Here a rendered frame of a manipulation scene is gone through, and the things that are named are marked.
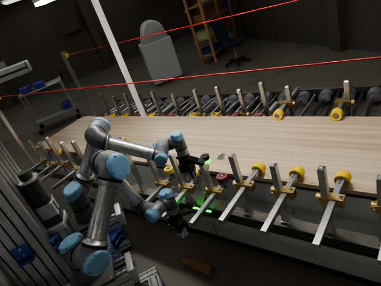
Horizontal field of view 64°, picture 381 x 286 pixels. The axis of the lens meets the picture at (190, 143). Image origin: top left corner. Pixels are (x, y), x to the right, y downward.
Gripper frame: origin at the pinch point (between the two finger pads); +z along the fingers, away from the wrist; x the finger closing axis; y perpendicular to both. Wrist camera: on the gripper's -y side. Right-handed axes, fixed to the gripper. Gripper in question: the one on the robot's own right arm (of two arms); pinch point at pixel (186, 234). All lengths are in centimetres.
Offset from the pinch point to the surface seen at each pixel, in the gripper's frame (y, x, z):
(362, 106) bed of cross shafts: -183, 61, 11
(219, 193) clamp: -34.6, 4.4, -3.6
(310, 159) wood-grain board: -75, 52, -8
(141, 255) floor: -18, -103, 82
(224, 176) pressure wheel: -46.7, 2.9, -8.3
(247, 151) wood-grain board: -79, 4, -8
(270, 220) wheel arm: -13, 51, -14
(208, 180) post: -35.5, -2.3, -12.7
